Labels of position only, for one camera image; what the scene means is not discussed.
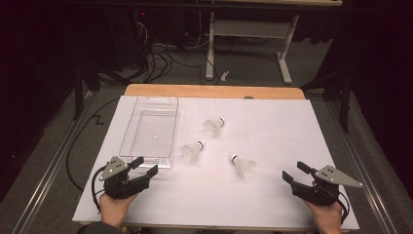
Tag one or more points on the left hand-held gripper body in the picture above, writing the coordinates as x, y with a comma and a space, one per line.
120, 188

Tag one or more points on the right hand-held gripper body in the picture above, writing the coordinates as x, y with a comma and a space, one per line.
319, 195

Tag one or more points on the clear plastic tray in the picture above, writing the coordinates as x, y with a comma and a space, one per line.
151, 130

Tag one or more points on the white shuttlecock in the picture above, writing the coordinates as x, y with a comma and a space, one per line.
191, 151
245, 166
212, 126

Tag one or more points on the person's left hand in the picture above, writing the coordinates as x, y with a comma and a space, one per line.
113, 209

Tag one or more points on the person's right hand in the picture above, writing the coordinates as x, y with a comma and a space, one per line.
328, 219

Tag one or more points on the white paper sheet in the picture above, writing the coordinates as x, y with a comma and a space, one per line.
211, 201

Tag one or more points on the black metal stand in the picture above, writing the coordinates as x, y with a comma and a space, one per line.
78, 97
345, 107

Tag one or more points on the small white floor scrap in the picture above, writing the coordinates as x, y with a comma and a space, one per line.
224, 75

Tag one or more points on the metal floor rail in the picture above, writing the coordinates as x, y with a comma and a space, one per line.
48, 175
360, 169

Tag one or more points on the white metal desk frame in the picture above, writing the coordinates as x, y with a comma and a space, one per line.
251, 29

